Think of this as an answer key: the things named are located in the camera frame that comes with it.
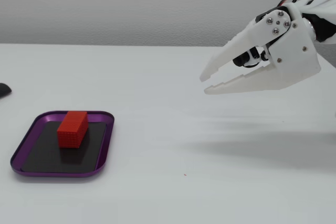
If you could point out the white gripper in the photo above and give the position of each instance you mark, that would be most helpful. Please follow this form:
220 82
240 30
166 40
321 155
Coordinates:
294 48

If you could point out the red cube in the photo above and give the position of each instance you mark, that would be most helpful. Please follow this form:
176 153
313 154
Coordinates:
71 134

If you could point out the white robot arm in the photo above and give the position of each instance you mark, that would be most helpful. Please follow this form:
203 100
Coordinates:
324 9

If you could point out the purple metal tray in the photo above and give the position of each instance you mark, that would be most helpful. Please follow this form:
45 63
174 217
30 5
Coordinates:
52 174

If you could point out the black rounded object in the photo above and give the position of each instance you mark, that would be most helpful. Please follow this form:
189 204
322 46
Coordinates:
4 90

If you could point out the small black camera module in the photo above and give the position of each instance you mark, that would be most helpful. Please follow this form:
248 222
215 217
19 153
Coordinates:
241 60

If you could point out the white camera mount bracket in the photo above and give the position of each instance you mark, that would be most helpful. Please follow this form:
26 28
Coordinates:
260 57

